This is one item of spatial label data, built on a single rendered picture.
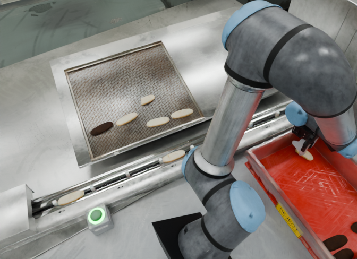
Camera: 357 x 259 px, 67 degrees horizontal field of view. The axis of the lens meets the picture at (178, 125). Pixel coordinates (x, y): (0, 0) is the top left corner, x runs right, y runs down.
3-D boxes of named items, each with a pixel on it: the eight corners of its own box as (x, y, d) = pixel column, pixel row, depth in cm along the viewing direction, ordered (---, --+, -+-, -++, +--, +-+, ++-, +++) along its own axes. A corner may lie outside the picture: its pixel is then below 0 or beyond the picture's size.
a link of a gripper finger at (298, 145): (290, 147, 109) (299, 131, 103) (303, 156, 106) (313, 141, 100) (286, 150, 108) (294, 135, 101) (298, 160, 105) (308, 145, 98)
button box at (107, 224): (96, 240, 97) (86, 231, 88) (92, 220, 102) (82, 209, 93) (118, 230, 99) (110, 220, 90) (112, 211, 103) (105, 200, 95)
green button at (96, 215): (92, 224, 90) (91, 222, 89) (90, 213, 93) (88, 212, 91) (104, 219, 91) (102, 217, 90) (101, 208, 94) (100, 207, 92)
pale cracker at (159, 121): (147, 129, 113) (147, 127, 112) (145, 121, 115) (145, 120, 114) (170, 122, 115) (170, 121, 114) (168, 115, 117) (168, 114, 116)
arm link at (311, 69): (383, 46, 34) (376, 139, 73) (315, 12, 41) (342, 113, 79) (313, 111, 37) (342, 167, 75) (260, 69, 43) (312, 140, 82)
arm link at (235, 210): (221, 253, 65) (258, 219, 60) (193, 208, 73) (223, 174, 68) (245, 245, 74) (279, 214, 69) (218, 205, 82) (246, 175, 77)
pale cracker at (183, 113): (172, 120, 116) (172, 119, 115) (169, 113, 117) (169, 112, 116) (194, 114, 117) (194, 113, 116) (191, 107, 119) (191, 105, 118)
